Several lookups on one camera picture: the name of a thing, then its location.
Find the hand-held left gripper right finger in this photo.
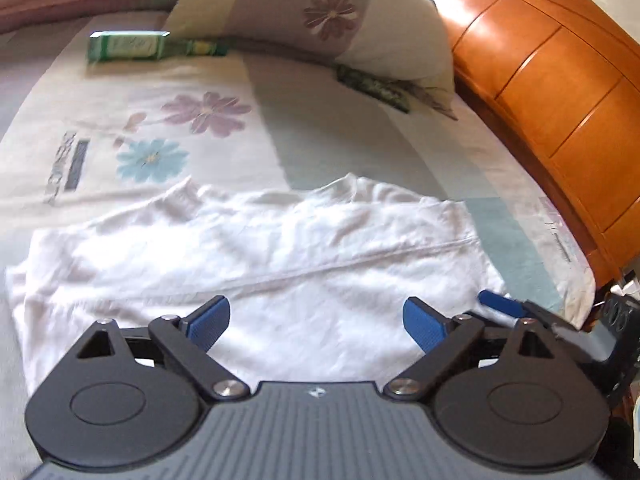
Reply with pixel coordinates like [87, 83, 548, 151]
[384, 296, 556, 402]

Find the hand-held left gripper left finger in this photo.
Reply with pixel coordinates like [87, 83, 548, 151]
[75, 295, 252, 402]

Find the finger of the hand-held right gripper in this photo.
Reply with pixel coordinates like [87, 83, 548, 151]
[478, 288, 585, 333]

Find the white printed t-shirt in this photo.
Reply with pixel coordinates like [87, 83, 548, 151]
[5, 172, 511, 397]

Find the wooden headboard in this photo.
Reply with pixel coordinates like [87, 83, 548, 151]
[430, 0, 640, 286]

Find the green glass bottle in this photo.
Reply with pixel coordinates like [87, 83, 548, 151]
[87, 30, 231, 64]

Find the floral pillow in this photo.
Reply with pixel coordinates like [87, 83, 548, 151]
[165, 0, 458, 122]

